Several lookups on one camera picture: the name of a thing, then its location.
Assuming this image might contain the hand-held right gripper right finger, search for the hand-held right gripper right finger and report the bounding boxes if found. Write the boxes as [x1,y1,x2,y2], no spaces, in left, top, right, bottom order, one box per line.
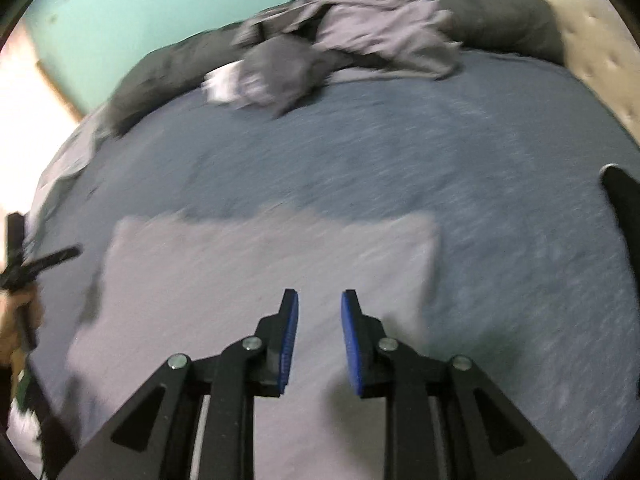
[341,289,578,480]

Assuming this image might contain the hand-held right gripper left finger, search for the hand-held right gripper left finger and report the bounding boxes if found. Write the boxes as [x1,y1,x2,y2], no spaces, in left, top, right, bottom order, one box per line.
[57,288,300,480]

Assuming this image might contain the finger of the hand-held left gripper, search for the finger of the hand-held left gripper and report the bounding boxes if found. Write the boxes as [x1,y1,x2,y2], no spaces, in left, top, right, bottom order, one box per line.
[30,245,83,275]

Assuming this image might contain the grey sweater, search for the grey sweater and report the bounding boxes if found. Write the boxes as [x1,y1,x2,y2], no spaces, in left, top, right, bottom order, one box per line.
[65,207,443,480]

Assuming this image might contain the person's left hand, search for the person's left hand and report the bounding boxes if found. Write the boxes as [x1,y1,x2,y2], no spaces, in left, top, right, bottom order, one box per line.
[0,290,27,366]

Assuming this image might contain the pale window curtain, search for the pale window curtain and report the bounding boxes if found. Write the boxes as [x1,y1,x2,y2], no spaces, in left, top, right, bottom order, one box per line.
[0,25,81,211]

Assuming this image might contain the green packet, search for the green packet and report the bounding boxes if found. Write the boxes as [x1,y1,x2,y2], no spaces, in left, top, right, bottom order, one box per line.
[12,370,31,406]

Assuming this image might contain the person's black trousers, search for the person's black trousers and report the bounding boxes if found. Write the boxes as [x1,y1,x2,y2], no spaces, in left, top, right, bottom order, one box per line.
[37,410,78,478]

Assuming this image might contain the blue patterned bed blanket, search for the blue patterned bed blanket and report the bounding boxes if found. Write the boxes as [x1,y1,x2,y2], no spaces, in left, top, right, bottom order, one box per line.
[25,50,640,480]

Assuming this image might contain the dark grey rolled duvet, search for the dark grey rolled duvet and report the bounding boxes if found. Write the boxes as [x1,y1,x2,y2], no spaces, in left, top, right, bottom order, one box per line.
[107,0,566,136]

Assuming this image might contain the white garment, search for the white garment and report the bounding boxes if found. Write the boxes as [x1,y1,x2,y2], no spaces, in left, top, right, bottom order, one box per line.
[202,60,246,106]

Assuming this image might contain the grey shorts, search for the grey shorts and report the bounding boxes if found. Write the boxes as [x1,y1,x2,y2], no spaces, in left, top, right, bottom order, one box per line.
[232,35,331,120]

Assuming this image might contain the black cloth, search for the black cloth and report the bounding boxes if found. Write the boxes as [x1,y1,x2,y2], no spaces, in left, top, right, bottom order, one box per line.
[598,164,640,271]

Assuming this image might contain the light grey black-trimmed jacket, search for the light grey black-trimmed jacket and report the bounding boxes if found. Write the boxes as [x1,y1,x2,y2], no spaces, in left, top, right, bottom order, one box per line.
[232,0,463,81]

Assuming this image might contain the cream tufted headboard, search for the cream tufted headboard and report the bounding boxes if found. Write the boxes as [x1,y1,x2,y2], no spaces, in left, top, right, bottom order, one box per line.
[502,0,640,146]

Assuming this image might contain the wooden window frame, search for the wooden window frame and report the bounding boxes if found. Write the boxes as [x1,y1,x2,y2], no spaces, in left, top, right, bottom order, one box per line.
[35,60,86,121]

